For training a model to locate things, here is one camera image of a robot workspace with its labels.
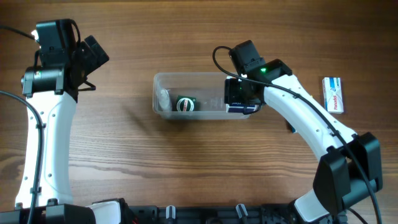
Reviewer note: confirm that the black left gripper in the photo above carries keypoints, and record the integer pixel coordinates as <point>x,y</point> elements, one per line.
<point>94,55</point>

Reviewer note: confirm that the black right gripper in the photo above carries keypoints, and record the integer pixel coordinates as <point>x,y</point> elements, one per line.
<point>231,93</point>

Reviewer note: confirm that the green Zam-Buk ointment box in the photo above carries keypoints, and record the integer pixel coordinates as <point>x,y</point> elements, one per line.
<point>185,103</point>

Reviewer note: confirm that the white Panadol caplet box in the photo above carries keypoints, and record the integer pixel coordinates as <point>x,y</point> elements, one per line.
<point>332,95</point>

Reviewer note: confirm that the white calamine lotion bottle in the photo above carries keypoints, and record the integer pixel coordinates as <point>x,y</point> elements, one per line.
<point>164,100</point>

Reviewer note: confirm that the white Hansaplast plaster box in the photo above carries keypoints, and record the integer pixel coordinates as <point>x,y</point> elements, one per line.
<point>240,108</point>

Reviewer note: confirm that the blue VapoDrops lozenge box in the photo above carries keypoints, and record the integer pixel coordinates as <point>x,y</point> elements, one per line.
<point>293,130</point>

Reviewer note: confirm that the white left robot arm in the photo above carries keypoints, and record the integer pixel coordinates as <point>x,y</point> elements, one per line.
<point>50,95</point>

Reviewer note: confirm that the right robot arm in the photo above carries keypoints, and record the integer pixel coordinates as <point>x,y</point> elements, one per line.
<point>349,165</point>

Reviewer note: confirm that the clear plastic container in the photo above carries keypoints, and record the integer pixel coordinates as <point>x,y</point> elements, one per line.
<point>207,88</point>

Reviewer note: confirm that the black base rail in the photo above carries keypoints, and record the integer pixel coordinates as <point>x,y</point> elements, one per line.
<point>262,214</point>

